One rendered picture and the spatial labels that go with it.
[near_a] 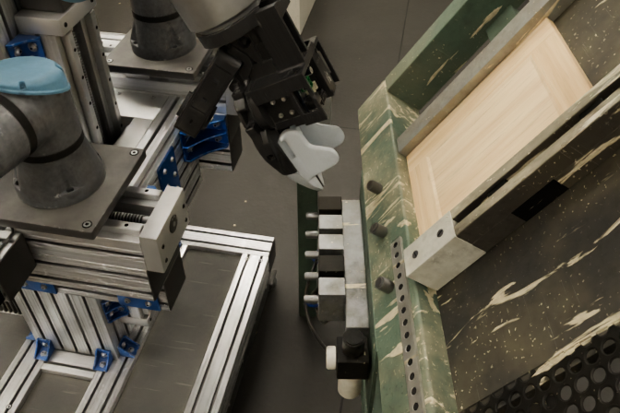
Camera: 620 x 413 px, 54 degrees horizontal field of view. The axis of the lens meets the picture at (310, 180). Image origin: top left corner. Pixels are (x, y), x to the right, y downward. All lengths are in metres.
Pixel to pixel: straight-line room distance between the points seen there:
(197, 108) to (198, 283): 1.44
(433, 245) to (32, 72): 0.69
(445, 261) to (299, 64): 0.59
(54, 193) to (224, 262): 1.06
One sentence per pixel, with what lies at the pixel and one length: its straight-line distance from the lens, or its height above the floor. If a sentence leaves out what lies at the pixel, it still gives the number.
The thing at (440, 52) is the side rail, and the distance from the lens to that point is 1.52.
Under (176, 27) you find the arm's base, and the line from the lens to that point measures 1.44.
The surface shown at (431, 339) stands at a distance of 1.05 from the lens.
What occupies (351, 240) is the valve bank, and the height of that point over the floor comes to 0.74.
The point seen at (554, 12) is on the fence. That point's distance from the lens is 1.26.
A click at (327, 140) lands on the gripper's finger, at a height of 1.36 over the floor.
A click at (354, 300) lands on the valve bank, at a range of 1.28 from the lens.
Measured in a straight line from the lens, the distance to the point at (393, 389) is 1.06.
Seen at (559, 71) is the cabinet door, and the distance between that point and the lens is 1.13.
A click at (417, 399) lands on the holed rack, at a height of 0.89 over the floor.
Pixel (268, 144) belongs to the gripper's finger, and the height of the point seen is 1.39.
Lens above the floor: 1.75
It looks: 41 degrees down
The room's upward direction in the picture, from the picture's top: straight up
